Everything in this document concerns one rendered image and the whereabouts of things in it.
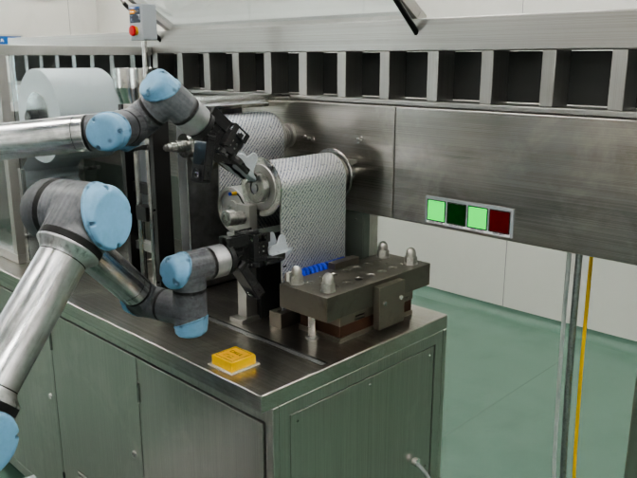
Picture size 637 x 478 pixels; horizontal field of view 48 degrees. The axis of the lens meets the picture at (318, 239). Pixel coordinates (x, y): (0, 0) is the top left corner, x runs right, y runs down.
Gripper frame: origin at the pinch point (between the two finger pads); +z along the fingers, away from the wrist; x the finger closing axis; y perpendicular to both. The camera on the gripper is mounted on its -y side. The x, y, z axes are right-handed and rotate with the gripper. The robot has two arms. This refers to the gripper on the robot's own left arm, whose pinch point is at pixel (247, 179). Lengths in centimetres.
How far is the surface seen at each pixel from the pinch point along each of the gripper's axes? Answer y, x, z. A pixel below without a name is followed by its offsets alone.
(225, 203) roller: -3.7, 15.1, 9.0
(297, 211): 0.0, -6.4, 13.4
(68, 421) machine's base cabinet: -76, 62, 34
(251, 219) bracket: -6.9, 0.9, 7.7
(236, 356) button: -39.1, -17.4, 7.5
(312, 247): -4.4, -6.4, 24.0
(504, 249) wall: 108, 79, 262
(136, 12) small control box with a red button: 35, 54, -22
